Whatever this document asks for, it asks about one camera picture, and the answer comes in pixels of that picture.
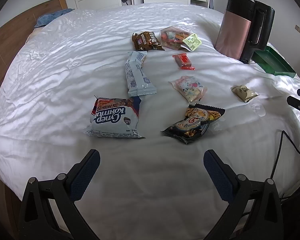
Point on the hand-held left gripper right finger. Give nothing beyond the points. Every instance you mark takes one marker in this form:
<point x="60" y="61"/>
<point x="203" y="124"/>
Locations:
<point x="220" y="177"/>

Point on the clear bag of mixed candies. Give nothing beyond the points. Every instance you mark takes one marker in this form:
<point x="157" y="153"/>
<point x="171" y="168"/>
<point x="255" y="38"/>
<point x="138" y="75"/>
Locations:
<point x="176" y="38"/>

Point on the black cookie packet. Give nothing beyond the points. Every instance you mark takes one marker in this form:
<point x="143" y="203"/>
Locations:
<point x="195" y="125"/>

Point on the green tray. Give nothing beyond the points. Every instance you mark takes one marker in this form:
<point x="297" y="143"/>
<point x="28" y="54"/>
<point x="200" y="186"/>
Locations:
<point x="273" y="62"/>

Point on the light blue long snack packet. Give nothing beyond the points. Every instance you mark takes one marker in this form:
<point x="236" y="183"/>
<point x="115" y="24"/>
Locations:
<point x="146" y="78"/>
<point x="132" y="77"/>

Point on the wooden headboard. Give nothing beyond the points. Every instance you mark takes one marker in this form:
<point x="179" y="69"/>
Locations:
<point x="12" y="30"/>

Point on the white and blue wafer packet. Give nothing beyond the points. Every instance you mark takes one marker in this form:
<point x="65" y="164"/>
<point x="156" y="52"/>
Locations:
<point x="115" y="117"/>

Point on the red candy packet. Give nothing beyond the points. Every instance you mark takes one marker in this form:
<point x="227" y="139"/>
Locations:
<point x="183" y="61"/>

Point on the blue cloth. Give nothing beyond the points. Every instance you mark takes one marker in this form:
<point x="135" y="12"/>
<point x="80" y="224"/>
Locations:
<point x="50" y="17"/>

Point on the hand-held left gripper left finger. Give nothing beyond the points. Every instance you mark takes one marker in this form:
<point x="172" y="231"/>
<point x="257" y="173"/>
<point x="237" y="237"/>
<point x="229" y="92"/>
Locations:
<point x="83" y="177"/>

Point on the pink cartoon snack packet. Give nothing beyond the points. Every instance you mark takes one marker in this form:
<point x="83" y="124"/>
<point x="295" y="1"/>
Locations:
<point x="188" y="87"/>

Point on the brown snack packet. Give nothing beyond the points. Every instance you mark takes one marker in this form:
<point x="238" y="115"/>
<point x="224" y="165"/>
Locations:
<point x="147" y="41"/>

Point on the small beige snack packet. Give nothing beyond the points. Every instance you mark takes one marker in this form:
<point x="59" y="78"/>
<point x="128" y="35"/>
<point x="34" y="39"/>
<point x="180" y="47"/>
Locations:
<point x="243" y="92"/>

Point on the pink and black kettle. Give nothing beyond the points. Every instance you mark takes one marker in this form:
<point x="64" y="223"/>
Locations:
<point x="236" y="27"/>

